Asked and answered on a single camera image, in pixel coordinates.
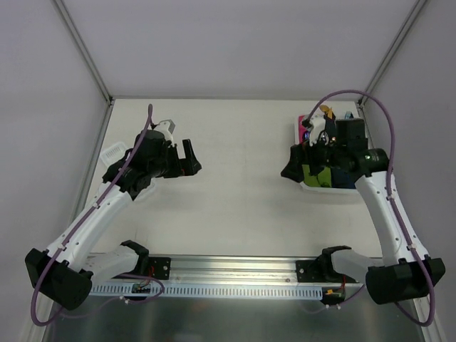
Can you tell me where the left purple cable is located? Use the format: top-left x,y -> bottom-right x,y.
31,103 -> 165,327

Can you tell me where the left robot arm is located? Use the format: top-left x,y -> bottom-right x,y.
25,129 -> 202,311

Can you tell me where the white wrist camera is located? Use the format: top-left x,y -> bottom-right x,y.
304,115 -> 326,147
154,119 -> 175,144

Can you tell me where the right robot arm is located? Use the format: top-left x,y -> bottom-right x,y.
281,117 -> 446,304

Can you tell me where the pink napkin roll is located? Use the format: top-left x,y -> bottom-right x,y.
297,115 -> 310,143

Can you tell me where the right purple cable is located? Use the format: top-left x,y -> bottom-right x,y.
302,88 -> 437,328

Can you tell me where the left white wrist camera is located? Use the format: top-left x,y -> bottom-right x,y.
154,119 -> 175,144

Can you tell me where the large white storage bin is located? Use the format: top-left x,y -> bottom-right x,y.
294,115 -> 358,195

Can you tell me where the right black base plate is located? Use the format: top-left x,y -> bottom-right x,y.
295,259 -> 330,283

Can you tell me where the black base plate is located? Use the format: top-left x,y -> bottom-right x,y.
295,259 -> 330,283
142,256 -> 172,280

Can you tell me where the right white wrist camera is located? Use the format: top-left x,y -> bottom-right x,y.
304,115 -> 326,147

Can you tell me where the middle green napkin roll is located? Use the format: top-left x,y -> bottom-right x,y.
316,167 -> 332,188

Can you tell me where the purple cable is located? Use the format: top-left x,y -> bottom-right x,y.
31,103 -> 165,327
302,88 -> 437,328

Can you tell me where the aluminium mounting rail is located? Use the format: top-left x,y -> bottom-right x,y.
85,251 -> 368,288

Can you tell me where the blue napkin roll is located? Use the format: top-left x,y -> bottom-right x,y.
331,169 -> 356,190

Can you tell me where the white slotted cable duct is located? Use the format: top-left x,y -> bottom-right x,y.
90,281 -> 323,301

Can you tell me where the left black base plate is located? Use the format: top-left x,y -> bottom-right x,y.
142,256 -> 172,280

